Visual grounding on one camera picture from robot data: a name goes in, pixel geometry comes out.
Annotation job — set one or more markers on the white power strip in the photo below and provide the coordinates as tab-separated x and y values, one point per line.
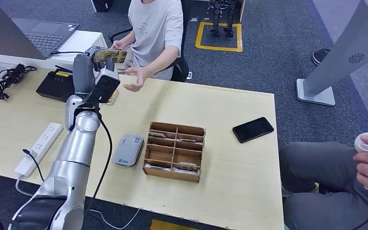
41	146

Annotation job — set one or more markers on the guest person's right forearm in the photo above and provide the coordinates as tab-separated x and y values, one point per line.
127	38

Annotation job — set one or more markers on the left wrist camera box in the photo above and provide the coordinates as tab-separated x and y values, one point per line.
103	87

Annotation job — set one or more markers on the wooden compartment card box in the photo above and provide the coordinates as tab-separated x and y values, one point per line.
163	155

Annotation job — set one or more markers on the guest person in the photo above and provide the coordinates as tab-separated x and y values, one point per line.
155	28

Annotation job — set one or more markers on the white laptop riser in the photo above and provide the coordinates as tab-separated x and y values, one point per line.
82	39

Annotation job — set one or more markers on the round black base disc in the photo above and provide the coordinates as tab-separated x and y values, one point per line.
319	56

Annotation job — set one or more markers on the small floor marker tag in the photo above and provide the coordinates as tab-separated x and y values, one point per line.
206	18
194	19
189	75

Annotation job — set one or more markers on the black device with yellow label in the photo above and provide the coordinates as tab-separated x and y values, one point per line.
54	87

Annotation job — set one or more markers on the grey kiosk stand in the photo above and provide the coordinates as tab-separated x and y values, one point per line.
346	50

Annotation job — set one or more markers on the standing humanoid robot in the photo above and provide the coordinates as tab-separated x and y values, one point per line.
215	16

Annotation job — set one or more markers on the patterned card stack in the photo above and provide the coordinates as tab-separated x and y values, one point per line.
114	96

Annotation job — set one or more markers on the pale green shoe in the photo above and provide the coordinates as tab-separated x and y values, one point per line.
311	189

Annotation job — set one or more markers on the grey card reader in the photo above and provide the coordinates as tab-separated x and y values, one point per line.
129	150

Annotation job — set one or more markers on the black smartphone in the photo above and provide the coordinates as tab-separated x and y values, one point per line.
253	130

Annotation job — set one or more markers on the guest person's left forearm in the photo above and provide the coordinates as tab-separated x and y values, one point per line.
160	62

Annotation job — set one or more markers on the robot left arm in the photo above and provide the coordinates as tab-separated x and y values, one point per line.
76	146

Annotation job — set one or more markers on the operator person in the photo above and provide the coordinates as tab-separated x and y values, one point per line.
323	171

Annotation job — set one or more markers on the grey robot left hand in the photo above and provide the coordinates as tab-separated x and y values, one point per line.
83	74

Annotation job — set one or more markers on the black office chair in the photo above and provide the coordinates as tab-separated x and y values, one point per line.
180	71

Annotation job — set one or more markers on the guest person's left hand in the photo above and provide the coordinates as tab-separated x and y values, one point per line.
139	77

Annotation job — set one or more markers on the dark grey laptop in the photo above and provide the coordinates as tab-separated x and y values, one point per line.
9	28

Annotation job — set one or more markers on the black bin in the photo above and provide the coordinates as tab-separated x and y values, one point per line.
101	5

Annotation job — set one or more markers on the guest person's right hand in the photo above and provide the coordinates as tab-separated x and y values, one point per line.
118	45

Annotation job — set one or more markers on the white stand panel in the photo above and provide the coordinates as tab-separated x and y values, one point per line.
242	9

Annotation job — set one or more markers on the yellow floor tape square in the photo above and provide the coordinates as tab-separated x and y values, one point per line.
219	48

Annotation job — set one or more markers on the yellow patterned ID card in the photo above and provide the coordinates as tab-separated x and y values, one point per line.
111	56

